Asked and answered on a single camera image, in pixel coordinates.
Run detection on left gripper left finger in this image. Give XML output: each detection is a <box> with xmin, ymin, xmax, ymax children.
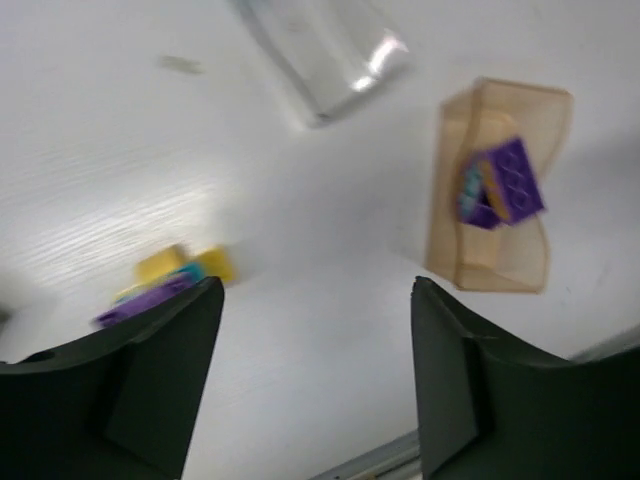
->
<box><xmin>1</xmin><ymin>277</ymin><xmax>224</xmax><ymax>479</ymax></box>

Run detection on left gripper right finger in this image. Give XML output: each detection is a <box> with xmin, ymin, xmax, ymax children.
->
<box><xmin>411</xmin><ymin>277</ymin><xmax>639</xmax><ymax>479</ymax></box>

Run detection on purple lego brick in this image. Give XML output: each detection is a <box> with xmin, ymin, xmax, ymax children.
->
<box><xmin>94</xmin><ymin>276</ymin><xmax>195</xmax><ymax>328</ymax></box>

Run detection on purple curved lego piece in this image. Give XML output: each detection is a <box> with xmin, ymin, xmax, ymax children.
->
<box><xmin>455</xmin><ymin>137</ymin><xmax>545</xmax><ymax>230</ymax></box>

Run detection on yellow lego pieces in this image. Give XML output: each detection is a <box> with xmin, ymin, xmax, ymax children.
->
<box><xmin>114</xmin><ymin>244</ymin><xmax>235</xmax><ymax>304</ymax></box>

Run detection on small teal lego brick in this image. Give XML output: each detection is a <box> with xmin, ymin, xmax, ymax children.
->
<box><xmin>119</xmin><ymin>262</ymin><xmax>207</xmax><ymax>296</ymax></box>

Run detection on amber translucent container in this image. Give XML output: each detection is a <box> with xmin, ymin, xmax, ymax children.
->
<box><xmin>425</xmin><ymin>78</ymin><xmax>573</xmax><ymax>293</ymax></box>

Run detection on clear plastic container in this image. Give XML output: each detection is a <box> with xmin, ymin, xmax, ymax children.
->
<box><xmin>230</xmin><ymin>1</ymin><xmax>410</xmax><ymax>127</ymax></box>

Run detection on aluminium rail front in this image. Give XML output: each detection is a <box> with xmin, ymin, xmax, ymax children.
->
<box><xmin>311</xmin><ymin>430</ymin><xmax>422</xmax><ymax>480</ymax></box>

